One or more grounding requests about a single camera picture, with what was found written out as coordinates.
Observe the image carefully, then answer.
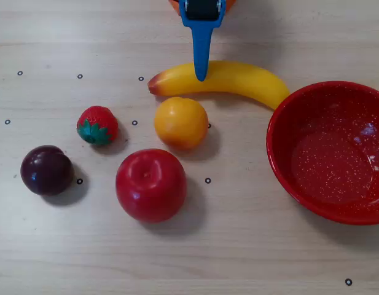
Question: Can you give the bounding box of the blue gripper with motor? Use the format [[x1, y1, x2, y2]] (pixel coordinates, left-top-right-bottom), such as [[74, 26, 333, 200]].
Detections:
[[178, 0, 227, 82]]

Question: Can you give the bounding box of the yellow toy banana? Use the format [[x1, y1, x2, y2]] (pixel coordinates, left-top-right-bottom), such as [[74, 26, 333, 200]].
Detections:
[[147, 60, 291, 111]]

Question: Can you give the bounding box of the orange toy fruit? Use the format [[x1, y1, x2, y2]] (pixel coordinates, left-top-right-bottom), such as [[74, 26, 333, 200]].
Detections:
[[154, 96, 209, 151]]

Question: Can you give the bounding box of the red speckled bowl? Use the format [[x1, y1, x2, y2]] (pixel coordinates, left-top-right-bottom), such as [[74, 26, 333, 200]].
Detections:
[[265, 81, 379, 226]]

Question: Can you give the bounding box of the red toy strawberry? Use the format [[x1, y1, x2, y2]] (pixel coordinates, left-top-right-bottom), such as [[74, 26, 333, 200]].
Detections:
[[76, 105, 119, 146]]

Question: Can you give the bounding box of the red toy apple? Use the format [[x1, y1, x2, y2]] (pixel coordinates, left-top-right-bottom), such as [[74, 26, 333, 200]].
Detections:
[[115, 148, 188, 224]]

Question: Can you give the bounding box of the dark purple toy plum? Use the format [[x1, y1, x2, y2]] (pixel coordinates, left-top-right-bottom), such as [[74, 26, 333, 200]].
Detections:
[[20, 145, 75, 197]]

